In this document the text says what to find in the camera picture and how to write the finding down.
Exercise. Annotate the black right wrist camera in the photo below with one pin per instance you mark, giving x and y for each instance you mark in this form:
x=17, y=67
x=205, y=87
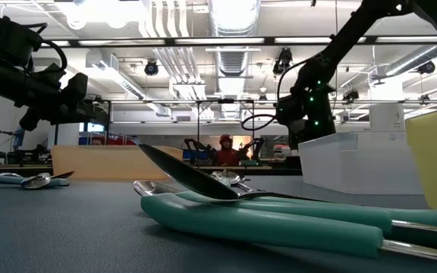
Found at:
x=288, y=110

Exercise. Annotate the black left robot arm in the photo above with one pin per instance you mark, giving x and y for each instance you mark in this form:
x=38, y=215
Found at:
x=2, y=79

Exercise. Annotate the dark shiny metal spoon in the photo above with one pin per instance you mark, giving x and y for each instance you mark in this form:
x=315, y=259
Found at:
x=188, y=174

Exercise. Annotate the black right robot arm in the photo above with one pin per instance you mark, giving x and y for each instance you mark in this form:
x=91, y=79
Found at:
x=340, y=41

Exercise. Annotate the black ceiling spotlight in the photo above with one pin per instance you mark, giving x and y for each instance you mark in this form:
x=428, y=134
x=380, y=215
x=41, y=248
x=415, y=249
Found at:
x=151, y=69
x=282, y=62
x=351, y=95
x=427, y=67

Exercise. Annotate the orange translucent plastic bin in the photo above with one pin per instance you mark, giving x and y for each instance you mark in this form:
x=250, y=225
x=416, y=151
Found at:
x=108, y=163

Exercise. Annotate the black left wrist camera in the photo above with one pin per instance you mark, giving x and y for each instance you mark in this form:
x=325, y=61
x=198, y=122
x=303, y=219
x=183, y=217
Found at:
x=76, y=89

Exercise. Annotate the slanted silver ceiling duct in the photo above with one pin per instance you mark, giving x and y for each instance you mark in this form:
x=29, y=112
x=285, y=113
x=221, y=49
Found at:
x=415, y=58

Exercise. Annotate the white column with sign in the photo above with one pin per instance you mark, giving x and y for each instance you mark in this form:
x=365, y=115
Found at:
x=387, y=117

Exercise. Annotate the thin black metal frame stand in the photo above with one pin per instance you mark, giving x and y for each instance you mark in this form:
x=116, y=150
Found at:
x=226, y=101

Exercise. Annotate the background monitor blue screen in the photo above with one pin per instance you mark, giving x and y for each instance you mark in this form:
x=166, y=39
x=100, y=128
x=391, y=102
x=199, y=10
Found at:
x=19, y=138

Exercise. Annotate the black computer monitor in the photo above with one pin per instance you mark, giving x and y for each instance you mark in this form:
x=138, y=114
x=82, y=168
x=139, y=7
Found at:
x=293, y=142

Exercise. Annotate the person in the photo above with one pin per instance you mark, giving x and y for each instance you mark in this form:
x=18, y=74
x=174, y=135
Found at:
x=228, y=155

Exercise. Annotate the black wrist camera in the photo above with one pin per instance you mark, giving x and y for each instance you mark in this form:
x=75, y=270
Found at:
x=288, y=110
x=76, y=89

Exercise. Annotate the black overhead frame beam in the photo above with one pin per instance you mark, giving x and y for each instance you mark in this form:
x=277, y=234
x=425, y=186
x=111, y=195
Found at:
x=170, y=41

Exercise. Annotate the white translucent plastic bin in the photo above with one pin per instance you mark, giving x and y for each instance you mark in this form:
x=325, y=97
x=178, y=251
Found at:
x=355, y=167

